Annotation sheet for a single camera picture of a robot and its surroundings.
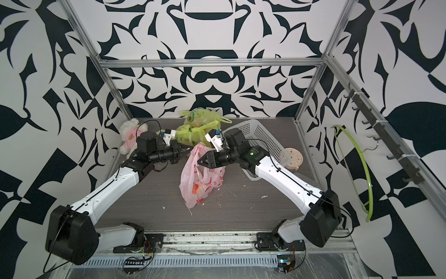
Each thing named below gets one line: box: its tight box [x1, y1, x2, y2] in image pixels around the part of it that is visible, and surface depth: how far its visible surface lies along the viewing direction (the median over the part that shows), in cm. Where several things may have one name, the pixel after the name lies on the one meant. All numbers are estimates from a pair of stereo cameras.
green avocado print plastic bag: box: [177, 108, 233, 134], surface depth 101 cm
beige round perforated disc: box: [285, 147, 304, 171], surface depth 103 cm
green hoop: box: [331, 125, 374, 223], surface depth 67 cm
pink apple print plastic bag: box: [178, 142, 226, 209], surface depth 74 cm
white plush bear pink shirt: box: [118, 117, 149, 159], surface depth 104 cm
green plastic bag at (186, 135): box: [155, 120, 219, 147], surface depth 91 cm
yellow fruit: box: [191, 183, 203, 198], surface depth 80 cm
